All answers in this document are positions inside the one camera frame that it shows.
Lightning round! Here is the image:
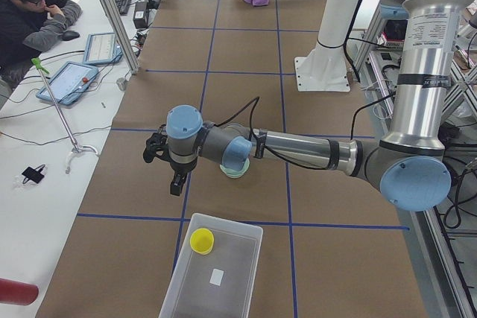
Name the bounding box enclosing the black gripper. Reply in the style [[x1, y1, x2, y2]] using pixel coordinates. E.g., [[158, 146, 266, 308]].
[[170, 160, 197, 196]]

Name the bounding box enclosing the yellow cup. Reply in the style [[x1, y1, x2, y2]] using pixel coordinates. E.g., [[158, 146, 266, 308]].
[[189, 228, 215, 255]]

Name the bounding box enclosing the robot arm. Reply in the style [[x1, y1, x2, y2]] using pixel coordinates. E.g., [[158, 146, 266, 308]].
[[160, 0, 474, 212]]

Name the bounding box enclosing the green bowl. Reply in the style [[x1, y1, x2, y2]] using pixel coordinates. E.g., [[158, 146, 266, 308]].
[[219, 159, 250, 179]]

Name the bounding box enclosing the clear plastic bin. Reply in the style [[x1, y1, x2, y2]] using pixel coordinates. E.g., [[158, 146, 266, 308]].
[[159, 213, 263, 317]]

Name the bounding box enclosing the small metal cylinder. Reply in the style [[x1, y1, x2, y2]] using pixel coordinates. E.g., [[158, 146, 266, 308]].
[[116, 77, 127, 91]]

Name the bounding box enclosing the small black device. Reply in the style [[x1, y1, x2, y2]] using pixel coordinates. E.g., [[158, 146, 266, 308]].
[[22, 164, 46, 185]]

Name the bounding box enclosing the near teach pendant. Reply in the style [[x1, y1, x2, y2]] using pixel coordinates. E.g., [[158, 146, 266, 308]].
[[47, 61, 99, 106]]

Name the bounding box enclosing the teach pendant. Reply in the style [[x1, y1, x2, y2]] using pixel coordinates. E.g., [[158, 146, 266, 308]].
[[83, 32, 122, 66], [47, 61, 99, 106]]

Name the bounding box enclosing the far teach pendant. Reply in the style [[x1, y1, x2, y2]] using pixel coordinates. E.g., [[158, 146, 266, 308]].
[[83, 32, 122, 66]]

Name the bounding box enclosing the black power adapter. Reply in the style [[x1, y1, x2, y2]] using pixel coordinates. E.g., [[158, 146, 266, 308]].
[[133, 1, 149, 29]]

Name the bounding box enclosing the black computer mouse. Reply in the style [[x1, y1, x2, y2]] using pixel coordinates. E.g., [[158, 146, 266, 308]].
[[61, 31, 80, 42]]

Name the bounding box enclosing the red bottle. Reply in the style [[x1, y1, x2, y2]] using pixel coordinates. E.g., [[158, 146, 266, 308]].
[[0, 279, 39, 306]]

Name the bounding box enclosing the seated person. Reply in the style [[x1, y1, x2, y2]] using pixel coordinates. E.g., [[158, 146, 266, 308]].
[[1, 0, 82, 89]]

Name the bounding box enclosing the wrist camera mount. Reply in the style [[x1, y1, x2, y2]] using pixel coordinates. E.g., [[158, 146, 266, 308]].
[[142, 124, 171, 163]]

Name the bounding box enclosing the green handled grabber stick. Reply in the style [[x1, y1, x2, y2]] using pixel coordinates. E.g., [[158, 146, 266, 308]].
[[31, 57, 100, 174]]

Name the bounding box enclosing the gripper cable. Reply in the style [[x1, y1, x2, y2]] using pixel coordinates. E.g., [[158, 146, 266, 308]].
[[214, 92, 398, 172]]

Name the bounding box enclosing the white pedestal column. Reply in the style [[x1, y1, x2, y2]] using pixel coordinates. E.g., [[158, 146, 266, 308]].
[[294, 0, 360, 92]]

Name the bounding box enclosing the aluminium frame post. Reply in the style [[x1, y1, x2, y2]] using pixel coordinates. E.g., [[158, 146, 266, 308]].
[[99, 0, 139, 75]]

